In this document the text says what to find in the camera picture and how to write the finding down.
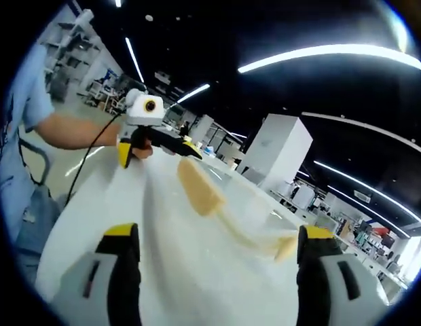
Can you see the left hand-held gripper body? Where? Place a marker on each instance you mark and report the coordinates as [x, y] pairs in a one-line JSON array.
[[142, 113]]

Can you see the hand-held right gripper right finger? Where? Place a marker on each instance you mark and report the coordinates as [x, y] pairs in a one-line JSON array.
[[329, 295]]

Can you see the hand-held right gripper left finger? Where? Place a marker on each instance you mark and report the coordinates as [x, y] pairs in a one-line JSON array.
[[91, 295]]

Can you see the long curved ceiling light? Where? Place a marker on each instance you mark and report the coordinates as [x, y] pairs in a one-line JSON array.
[[332, 52]]

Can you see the clear plastic storage box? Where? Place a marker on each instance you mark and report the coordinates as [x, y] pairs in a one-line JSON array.
[[169, 217]]

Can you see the person in light blue shirt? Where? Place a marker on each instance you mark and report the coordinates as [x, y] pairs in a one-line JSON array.
[[30, 85]]

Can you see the beige plastic latch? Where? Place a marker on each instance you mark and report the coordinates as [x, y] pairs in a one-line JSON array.
[[200, 190], [286, 249]]

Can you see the person's left hand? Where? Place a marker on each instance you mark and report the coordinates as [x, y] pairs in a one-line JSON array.
[[143, 153]]

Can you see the white chair with armrest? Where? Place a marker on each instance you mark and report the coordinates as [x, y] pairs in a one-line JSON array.
[[40, 159]]

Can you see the white box air purifier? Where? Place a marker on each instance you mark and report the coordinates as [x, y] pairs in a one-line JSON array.
[[304, 197]]

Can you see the grey storage shelving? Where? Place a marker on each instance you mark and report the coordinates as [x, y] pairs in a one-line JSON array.
[[71, 51]]

